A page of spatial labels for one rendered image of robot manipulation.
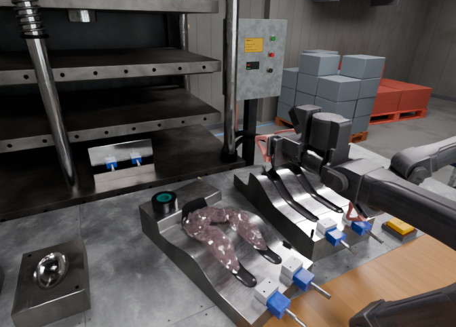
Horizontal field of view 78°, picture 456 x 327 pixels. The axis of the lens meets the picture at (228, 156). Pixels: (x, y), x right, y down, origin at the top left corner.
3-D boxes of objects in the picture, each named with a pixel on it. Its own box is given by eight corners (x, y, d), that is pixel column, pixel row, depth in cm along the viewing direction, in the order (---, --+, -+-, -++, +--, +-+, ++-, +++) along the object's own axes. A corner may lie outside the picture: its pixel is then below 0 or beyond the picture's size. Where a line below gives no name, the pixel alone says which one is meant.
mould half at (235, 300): (310, 276, 81) (316, 247, 76) (250, 339, 64) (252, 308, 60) (201, 201, 113) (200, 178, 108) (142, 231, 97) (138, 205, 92)
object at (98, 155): (155, 171, 138) (150, 138, 131) (95, 183, 127) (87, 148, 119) (136, 136, 178) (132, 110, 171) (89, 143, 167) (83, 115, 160)
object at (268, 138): (248, 127, 68) (273, 138, 61) (271, 122, 72) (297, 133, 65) (248, 152, 71) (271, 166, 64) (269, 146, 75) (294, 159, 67)
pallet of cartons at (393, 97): (369, 101, 583) (380, 58, 546) (429, 116, 495) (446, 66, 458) (319, 111, 509) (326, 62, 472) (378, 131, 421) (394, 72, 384)
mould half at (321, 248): (369, 238, 96) (378, 205, 90) (310, 264, 85) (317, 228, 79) (281, 173, 136) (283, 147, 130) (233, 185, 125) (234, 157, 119)
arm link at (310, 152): (299, 140, 58) (326, 152, 53) (318, 136, 61) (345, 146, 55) (296, 170, 61) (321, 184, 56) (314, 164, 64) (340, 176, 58)
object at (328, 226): (360, 258, 79) (364, 243, 77) (347, 264, 77) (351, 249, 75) (326, 229, 90) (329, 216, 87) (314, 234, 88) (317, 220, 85)
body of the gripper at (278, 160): (271, 137, 62) (294, 148, 57) (304, 129, 67) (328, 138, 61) (269, 163, 65) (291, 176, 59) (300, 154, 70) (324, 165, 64)
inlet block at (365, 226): (385, 246, 84) (391, 233, 81) (374, 252, 82) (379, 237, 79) (350, 220, 94) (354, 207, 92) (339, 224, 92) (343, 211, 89)
